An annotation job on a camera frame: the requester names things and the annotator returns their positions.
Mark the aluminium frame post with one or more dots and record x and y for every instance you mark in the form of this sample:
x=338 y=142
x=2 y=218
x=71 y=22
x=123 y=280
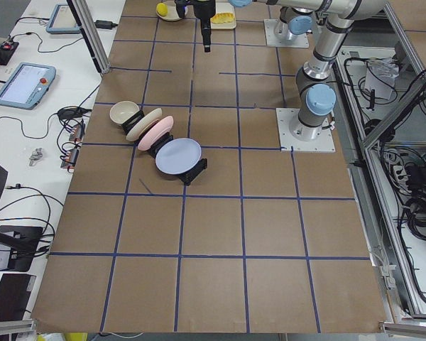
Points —
x=84 y=21

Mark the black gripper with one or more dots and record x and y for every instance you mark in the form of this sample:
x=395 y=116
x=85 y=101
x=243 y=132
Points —
x=203 y=9

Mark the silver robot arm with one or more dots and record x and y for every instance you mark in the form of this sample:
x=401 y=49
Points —
x=318 y=99

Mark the cream small bowl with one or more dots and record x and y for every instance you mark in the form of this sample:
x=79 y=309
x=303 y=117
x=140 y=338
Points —
x=122 y=111

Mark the black dish rack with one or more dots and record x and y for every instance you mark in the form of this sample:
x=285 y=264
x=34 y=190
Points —
x=186 y=177

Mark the black power adapter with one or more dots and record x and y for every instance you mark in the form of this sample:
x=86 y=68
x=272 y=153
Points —
x=102 y=24

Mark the cream rectangular tray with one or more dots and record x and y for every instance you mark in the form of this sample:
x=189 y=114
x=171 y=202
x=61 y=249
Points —
x=222 y=7

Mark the far teach pendant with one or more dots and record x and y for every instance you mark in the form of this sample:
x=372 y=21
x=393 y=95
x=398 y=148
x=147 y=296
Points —
x=62 y=21

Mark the pink plate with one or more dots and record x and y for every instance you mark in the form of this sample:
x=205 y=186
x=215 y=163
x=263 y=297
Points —
x=157 y=131

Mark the cream shallow bowl plate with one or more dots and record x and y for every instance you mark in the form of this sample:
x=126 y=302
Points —
x=172 y=12

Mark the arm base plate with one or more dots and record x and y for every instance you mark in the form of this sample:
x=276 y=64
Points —
x=286 y=35
x=294 y=136

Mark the blue plate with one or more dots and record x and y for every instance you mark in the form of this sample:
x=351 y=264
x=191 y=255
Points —
x=178 y=156

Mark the cream white plate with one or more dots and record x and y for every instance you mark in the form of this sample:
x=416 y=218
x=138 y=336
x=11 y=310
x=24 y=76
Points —
x=144 y=124

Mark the teach pendant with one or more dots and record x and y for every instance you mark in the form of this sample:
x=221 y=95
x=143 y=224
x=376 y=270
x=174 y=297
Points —
x=27 y=86
x=62 y=21

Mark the yellow lemon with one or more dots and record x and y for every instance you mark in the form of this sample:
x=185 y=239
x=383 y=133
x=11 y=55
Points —
x=162 y=9

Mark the near teach pendant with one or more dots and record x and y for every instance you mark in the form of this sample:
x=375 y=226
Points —
x=27 y=86

